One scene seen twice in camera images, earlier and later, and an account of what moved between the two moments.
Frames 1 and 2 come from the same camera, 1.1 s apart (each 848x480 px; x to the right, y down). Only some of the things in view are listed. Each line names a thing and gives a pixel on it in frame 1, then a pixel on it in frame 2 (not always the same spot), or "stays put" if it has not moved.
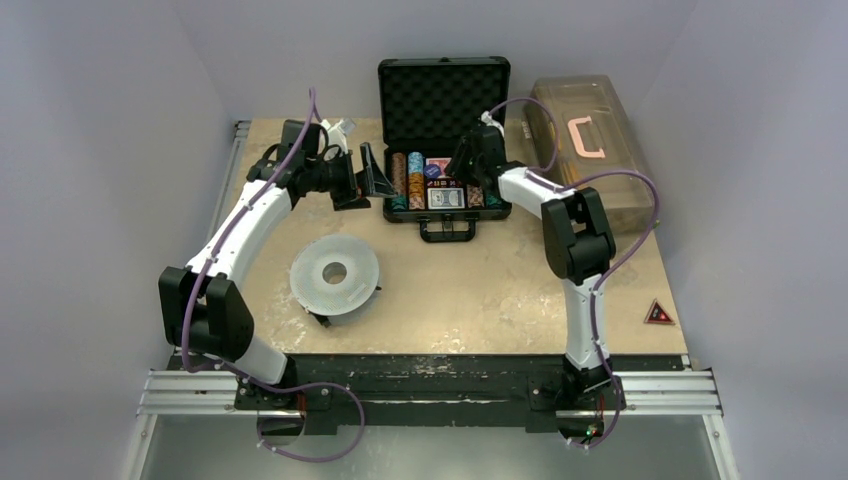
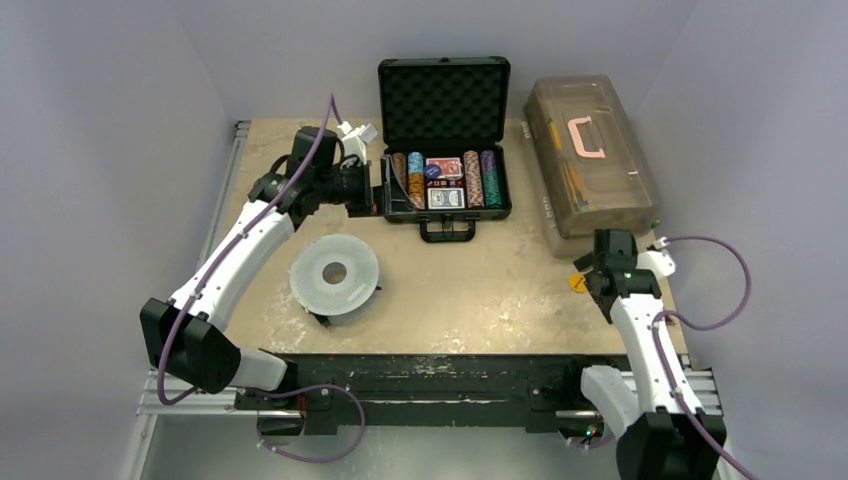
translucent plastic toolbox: (580, 135) stays put
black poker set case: (426, 106) stays put
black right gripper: (460, 165) → (597, 263)
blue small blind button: (432, 170) stays put
